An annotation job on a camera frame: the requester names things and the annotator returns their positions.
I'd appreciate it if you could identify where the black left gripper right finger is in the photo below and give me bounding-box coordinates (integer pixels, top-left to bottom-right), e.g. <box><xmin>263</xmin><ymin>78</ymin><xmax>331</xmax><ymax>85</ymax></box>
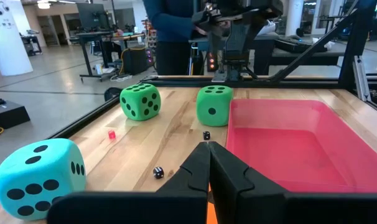
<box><xmin>208</xmin><ymin>141</ymin><xmax>377</xmax><ymax>224</ymax></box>

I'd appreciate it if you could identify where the dark grey desk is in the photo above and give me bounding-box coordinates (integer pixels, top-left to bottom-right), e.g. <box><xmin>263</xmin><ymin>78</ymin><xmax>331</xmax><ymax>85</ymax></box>
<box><xmin>188</xmin><ymin>32</ymin><xmax>348</xmax><ymax>76</ymax></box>

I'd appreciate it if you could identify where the black box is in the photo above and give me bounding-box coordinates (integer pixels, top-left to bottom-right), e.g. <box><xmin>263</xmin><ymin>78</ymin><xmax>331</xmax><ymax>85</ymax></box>
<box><xmin>0</xmin><ymin>98</ymin><xmax>31</xmax><ymax>130</ymax></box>

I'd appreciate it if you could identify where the person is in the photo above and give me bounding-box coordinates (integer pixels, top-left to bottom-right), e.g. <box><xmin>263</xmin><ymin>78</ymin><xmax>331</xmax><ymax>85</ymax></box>
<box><xmin>142</xmin><ymin>0</ymin><xmax>208</xmax><ymax>77</ymax></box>

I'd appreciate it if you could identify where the white pillar with eyes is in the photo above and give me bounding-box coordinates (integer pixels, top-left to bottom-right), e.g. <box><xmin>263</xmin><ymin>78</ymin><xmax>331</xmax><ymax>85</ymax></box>
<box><xmin>0</xmin><ymin>0</ymin><xmax>34</xmax><ymax>77</ymax></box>

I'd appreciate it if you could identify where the white crumpled paper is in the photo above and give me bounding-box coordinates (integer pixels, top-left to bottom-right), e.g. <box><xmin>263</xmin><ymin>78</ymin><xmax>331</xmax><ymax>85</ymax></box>
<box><xmin>312</xmin><ymin>37</ymin><xmax>336</xmax><ymax>51</ymax></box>

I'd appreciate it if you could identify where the large cyan foam die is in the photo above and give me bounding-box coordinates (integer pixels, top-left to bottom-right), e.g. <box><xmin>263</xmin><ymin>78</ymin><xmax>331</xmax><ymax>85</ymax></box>
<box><xmin>0</xmin><ymin>138</ymin><xmax>87</xmax><ymax>222</ymax></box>

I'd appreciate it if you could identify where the pink translucent plastic bin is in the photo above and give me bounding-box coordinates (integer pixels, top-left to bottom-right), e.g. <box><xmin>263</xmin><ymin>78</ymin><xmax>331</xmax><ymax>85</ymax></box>
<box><xmin>225</xmin><ymin>98</ymin><xmax>377</xmax><ymax>194</ymax></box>

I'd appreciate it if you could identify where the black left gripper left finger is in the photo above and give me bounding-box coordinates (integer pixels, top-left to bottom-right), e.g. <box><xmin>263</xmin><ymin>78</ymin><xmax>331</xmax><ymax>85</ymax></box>
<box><xmin>47</xmin><ymin>141</ymin><xmax>211</xmax><ymax>224</ymax></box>

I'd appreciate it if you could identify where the large green foam die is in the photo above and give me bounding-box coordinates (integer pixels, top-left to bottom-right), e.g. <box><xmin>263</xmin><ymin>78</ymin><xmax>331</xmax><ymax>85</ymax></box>
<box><xmin>196</xmin><ymin>85</ymin><xmax>235</xmax><ymax>128</ymax></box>
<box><xmin>119</xmin><ymin>83</ymin><xmax>162</xmax><ymax>122</ymax></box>

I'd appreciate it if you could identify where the black keyboard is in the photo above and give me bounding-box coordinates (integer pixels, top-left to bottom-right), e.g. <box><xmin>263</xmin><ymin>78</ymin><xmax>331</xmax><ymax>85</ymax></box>
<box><xmin>274</xmin><ymin>36</ymin><xmax>328</xmax><ymax>54</ymax></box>

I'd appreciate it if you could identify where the black monitor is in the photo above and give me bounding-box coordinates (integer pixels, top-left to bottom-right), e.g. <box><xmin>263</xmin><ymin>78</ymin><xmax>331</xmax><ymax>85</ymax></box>
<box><xmin>75</xmin><ymin>2</ymin><xmax>111</xmax><ymax>32</ymax></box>

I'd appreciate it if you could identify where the black standing desk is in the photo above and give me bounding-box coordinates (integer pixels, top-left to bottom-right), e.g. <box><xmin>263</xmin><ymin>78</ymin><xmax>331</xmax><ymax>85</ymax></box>
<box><xmin>68</xmin><ymin>30</ymin><xmax>146</xmax><ymax>83</ymax></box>

